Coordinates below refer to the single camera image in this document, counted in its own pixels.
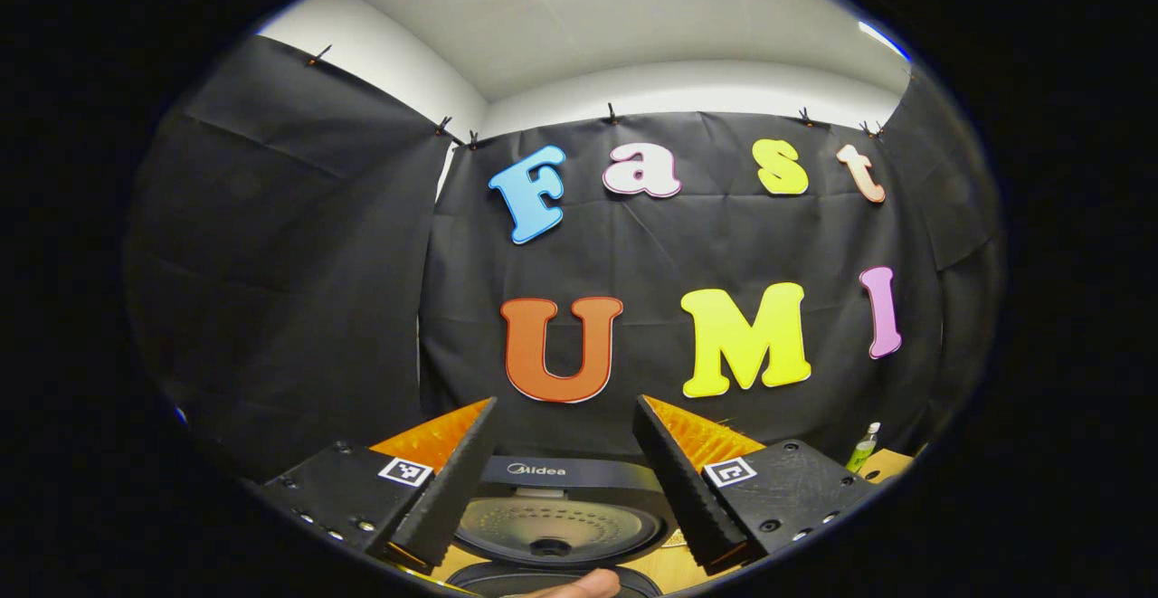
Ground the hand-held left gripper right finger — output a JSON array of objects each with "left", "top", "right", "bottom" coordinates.
[{"left": 631, "top": 394, "right": 880, "bottom": 576}]

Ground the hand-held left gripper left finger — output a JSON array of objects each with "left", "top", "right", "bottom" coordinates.
[{"left": 258, "top": 396, "right": 500, "bottom": 574}]

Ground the black rice cooker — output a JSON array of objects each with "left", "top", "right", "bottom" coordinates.
[{"left": 448, "top": 455, "right": 688, "bottom": 598}]

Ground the green drink bottle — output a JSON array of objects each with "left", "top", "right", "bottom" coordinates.
[{"left": 846, "top": 422, "right": 881, "bottom": 474}]

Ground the black backdrop cloth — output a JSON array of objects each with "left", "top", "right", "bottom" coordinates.
[{"left": 127, "top": 34, "right": 1005, "bottom": 481}]

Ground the small ceiling light strip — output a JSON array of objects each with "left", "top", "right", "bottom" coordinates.
[{"left": 858, "top": 21, "right": 910, "bottom": 62}]

